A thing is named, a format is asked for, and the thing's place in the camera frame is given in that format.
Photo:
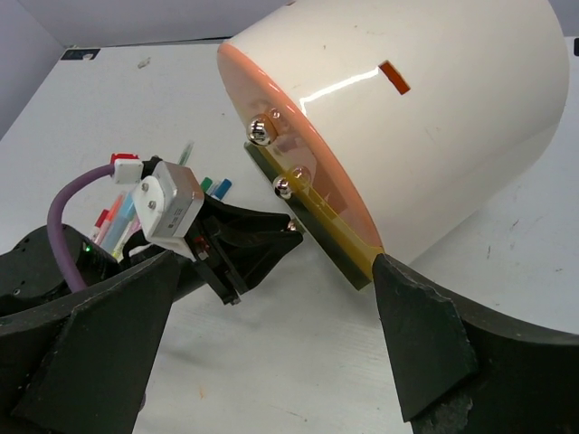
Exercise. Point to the light blue cap highlighter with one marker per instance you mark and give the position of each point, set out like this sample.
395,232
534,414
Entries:
123,219

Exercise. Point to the grey-green bottom drawer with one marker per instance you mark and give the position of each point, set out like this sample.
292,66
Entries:
309,223

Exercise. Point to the pink top drawer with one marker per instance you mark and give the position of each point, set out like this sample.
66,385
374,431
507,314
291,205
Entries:
254,93

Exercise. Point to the green cap white marker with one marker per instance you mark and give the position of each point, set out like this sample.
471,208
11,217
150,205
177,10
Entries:
207,185

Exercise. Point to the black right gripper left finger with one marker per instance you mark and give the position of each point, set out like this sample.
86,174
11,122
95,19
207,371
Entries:
81,363

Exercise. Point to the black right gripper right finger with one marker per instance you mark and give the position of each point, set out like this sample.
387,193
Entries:
461,367

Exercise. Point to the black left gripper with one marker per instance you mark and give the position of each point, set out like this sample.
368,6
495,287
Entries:
234,249

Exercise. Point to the red cap marker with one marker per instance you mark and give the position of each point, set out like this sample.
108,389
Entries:
95,232

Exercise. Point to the yellow middle drawer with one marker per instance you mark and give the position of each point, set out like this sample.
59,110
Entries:
301,181

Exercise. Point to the cream round drawer cabinet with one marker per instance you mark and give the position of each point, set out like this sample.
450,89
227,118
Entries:
431,107

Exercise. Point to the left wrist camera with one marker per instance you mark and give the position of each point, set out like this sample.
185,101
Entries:
166,204

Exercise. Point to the left XDOF logo sticker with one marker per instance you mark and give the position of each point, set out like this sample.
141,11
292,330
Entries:
80,54

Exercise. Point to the thin green pen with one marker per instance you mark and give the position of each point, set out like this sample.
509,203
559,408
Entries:
186,152

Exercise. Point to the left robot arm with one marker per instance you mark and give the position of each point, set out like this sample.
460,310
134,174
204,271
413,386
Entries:
30,276

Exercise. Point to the blue cap white marker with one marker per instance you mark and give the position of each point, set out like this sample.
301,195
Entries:
221,189

